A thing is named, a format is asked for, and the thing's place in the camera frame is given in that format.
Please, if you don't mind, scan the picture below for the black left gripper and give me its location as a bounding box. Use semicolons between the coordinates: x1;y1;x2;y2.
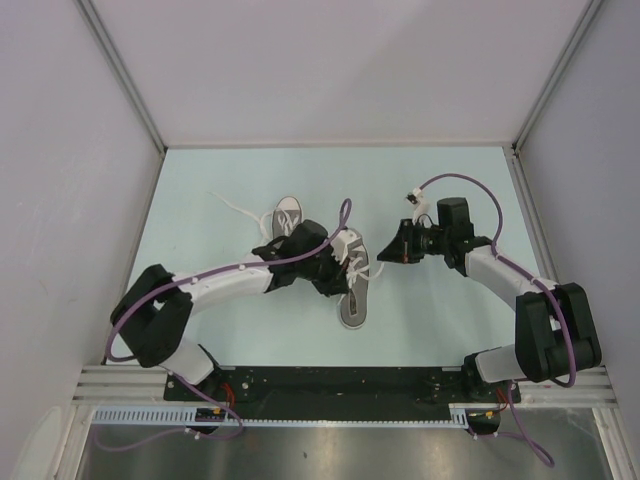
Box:
297;244;350;297

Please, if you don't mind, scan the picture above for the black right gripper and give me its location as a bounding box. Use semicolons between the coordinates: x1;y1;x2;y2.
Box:
377;218;449;264

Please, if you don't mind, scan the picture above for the grey canvas sneaker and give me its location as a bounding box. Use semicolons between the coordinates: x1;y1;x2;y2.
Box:
271;196;303;240
338;229;370;329

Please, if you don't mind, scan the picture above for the white shoelace of sneaker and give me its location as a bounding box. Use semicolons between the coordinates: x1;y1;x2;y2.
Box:
340;256;384;311
209;192;275;243

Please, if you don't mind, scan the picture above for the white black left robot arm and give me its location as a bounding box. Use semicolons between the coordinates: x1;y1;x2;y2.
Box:
111;220;359;400

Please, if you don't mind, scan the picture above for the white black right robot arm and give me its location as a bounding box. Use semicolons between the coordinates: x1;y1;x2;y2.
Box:
377;193;602;401

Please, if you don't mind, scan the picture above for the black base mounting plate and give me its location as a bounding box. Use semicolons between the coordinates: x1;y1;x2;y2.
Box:
198;366;521;422

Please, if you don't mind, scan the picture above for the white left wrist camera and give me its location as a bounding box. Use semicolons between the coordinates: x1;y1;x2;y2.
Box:
330;229;363;264

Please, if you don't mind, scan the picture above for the white slotted cable duct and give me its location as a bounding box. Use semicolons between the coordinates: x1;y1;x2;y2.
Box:
93;406;469;429

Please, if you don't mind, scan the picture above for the aluminium frame rail front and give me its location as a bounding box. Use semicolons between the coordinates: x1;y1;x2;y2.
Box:
72;365;618;408

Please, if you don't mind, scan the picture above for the aluminium corner post right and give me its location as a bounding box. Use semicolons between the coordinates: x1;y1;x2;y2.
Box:
512;0;606;151

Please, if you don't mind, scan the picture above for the aluminium corner post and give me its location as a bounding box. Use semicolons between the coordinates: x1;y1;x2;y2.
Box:
512;0;606;151
74;0;167;154

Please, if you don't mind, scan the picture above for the aluminium corner post left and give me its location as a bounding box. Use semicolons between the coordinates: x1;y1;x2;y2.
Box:
74;0;167;154

